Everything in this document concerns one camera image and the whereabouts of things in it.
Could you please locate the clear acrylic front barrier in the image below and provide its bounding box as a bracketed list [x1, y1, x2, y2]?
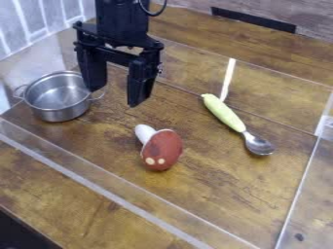
[0, 118, 260, 249]

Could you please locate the clear acrylic barrier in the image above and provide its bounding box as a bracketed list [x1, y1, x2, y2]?
[0, 118, 260, 249]
[274, 92, 333, 249]

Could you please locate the red toy mushroom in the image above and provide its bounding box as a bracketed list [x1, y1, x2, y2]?
[133, 124, 183, 171]

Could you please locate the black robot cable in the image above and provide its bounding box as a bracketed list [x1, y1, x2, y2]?
[136, 0, 168, 18]

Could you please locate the clear acrylic right barrier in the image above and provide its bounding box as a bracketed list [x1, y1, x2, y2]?
[274, 92, 333, 249]

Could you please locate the silver metal pot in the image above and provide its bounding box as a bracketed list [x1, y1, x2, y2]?
[13, 70, 104, 123]

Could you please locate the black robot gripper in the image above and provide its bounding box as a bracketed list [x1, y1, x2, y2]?
[72, 0, 165, 107]

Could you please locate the green handled metal spoon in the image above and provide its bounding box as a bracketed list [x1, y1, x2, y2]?
[201, 93, 274, 156]

